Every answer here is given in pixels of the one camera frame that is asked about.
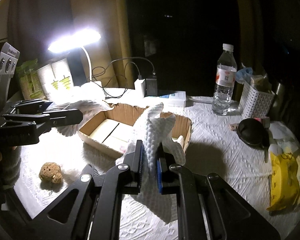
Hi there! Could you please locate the white charger plug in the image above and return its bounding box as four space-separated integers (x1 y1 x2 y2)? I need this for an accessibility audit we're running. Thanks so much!
134 79 146 98

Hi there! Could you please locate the black lamp cable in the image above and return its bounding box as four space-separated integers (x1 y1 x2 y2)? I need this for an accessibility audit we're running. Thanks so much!
90 56 157 99

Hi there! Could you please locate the yellow curtain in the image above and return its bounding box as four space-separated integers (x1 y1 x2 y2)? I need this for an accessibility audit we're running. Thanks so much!
70 0 135 88

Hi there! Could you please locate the black power adapter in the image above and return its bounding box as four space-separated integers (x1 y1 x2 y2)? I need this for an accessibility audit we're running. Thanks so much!
145 76 158 96

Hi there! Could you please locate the green paper cup sleeve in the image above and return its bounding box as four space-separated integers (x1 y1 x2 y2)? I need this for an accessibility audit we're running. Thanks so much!
15 59 46 100

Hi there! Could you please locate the white embossed tablecloth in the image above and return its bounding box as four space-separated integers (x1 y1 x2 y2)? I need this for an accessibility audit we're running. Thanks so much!
13 87 300 240

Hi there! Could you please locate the white blue flat box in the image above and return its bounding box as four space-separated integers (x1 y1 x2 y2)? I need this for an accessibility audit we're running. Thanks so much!
158 91 186 107

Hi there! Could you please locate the open cardboard box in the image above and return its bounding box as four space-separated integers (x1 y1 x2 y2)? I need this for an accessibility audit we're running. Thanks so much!
78 103 191 163

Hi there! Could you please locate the brown fuzzy plush toy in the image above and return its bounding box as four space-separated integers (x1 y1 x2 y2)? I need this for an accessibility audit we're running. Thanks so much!
39 162 63 184

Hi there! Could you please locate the white perforated basket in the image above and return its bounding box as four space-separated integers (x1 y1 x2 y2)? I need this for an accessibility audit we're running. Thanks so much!
238 81 275 119

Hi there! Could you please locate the white towel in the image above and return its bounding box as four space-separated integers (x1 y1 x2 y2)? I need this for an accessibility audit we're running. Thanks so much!
125 102 185 224

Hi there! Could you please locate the clear water bottle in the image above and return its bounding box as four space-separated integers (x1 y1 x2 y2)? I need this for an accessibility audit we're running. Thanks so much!
212 43 237 116

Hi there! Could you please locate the white paper cup sleeve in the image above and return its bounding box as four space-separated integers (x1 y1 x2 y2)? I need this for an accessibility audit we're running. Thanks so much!
37 58 74 99

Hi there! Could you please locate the white desk lamp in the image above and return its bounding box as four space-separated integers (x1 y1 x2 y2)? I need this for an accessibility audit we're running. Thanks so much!
48 27 101 83

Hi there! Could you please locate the yellow snack packet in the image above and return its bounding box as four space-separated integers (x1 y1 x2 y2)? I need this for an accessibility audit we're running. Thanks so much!
267 152 300 212

